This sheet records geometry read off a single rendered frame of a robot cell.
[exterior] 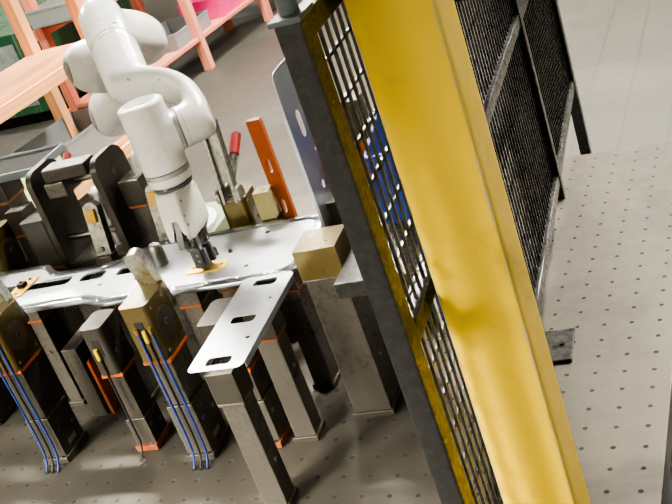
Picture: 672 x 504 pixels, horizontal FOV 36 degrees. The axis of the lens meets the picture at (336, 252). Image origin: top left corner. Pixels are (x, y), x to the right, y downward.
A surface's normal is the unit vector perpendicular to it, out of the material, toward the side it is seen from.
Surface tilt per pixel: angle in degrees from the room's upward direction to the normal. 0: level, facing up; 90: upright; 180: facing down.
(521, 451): 90
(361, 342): 90
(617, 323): 0
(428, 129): 90
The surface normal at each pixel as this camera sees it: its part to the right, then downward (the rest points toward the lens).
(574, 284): -0.31, -0.85
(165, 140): 0.38, 0.31
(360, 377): -0.25, 0.50
